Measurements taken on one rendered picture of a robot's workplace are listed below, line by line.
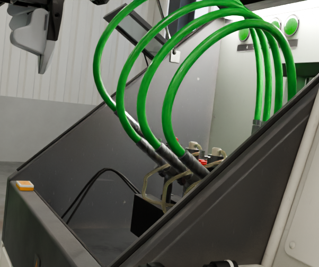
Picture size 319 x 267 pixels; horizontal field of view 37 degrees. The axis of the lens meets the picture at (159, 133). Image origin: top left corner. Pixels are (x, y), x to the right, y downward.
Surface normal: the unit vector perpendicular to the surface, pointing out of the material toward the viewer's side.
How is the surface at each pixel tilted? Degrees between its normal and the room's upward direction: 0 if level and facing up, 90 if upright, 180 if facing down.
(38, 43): 93
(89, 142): 90
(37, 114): 90
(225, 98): 90
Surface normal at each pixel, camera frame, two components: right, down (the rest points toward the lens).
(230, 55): -0.89, -0.07
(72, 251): 0.11, -0.99
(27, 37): 0.43, 0.16
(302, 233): -0.84, -0.31
